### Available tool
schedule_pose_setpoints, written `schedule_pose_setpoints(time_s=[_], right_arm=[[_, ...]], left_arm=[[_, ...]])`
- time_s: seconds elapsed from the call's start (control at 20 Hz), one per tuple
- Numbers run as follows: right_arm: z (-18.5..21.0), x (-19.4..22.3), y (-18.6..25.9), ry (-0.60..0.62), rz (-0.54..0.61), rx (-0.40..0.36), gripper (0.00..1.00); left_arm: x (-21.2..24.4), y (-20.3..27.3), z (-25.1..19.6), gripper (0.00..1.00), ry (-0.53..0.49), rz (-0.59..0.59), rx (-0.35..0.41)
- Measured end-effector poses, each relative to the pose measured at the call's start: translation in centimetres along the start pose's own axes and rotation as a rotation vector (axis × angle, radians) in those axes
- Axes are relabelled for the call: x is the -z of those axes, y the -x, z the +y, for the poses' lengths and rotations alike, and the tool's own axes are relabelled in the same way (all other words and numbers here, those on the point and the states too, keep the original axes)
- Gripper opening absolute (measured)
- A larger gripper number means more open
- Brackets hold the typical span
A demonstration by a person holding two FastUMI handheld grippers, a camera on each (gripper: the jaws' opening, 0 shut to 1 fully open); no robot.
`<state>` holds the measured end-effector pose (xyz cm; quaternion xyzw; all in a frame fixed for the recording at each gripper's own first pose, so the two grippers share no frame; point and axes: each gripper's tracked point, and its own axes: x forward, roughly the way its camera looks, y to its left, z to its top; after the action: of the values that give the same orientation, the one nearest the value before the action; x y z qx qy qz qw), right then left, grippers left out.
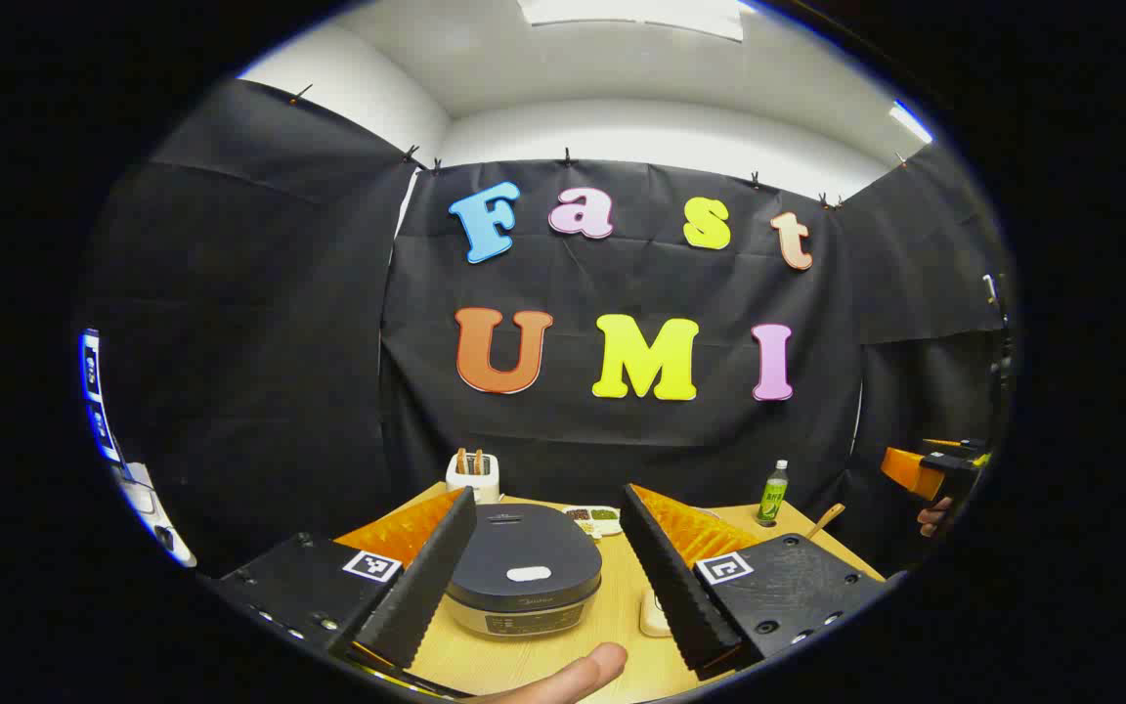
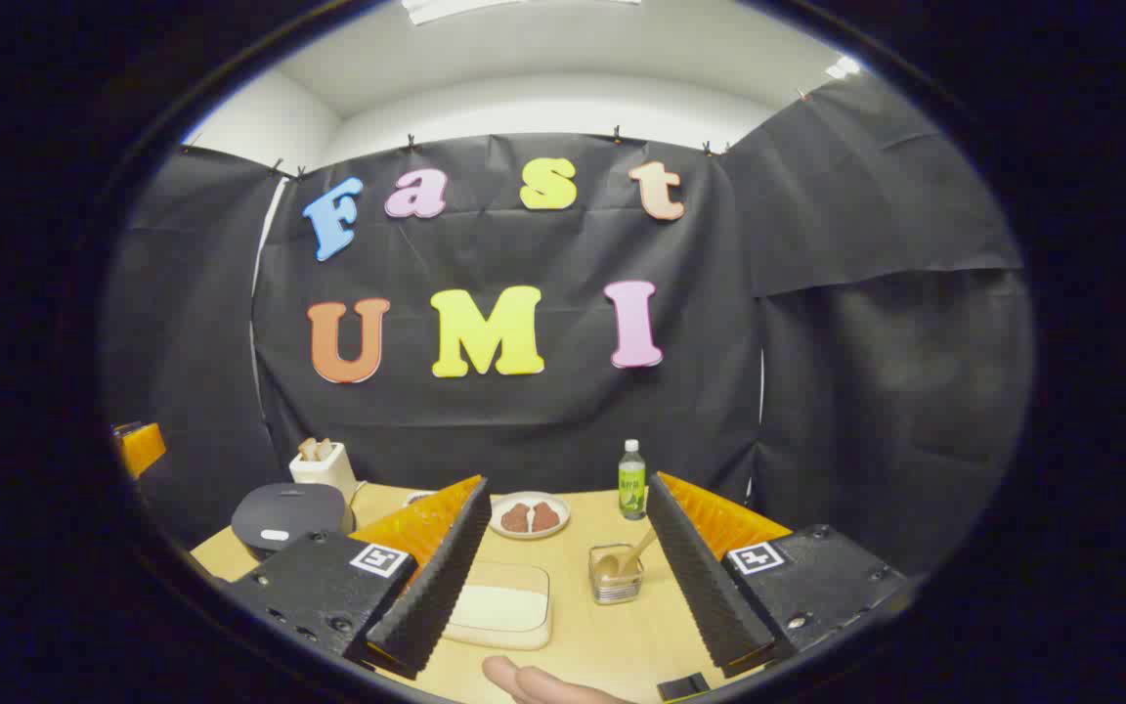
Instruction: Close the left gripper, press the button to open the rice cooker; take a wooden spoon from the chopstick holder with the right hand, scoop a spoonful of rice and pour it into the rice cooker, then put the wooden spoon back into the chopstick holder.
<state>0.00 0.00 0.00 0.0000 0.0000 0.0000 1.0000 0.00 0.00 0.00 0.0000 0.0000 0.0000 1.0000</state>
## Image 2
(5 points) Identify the black backdrop cloth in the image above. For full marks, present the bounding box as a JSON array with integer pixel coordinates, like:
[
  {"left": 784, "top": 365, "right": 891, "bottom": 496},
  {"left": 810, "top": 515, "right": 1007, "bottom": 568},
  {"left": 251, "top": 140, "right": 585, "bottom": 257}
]
[{"left": 99, "top": 73, "right": 1035, "bottom": 578}]

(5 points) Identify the white plate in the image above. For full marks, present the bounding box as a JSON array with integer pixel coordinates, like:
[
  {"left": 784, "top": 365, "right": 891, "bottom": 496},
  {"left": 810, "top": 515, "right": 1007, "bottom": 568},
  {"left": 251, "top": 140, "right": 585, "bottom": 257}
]
[{"left": 490, "top": 491, "right": 572, "bottom": 541}]

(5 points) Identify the wooden spoon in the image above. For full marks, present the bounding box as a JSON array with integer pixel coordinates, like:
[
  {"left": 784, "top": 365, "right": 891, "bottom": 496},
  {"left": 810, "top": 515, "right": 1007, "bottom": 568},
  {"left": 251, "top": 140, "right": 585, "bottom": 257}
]
[{"left": 594, "top": 528, "right": 659, "bottom": 580}]

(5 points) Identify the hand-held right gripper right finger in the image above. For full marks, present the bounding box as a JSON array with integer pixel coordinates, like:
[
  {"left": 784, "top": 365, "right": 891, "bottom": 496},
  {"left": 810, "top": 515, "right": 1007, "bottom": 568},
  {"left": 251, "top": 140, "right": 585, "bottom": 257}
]
[{"left": 646, "top": 472, "right": 911, "bottom": 679}]

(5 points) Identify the black and steel rice cooker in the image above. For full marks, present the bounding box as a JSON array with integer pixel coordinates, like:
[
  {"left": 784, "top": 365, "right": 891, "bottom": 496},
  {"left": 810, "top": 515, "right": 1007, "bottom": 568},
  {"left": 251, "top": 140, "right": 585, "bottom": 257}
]
[{"left": 231, "top": 482, "right": 354, "bottom": 561}]

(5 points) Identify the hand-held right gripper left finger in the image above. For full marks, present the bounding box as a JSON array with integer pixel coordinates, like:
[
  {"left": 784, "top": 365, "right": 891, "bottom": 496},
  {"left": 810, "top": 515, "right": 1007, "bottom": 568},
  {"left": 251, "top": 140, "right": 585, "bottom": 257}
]
[{"left": 226, "top": 476, "right": 491, "bottom": 681}]

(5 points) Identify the green tea bottle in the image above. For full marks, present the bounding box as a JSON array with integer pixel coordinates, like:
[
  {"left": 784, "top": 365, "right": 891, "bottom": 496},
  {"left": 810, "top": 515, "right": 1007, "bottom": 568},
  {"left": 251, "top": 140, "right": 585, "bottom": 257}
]
[{"left": 619, "top": 439, "right": 648, "bottom": 520}]

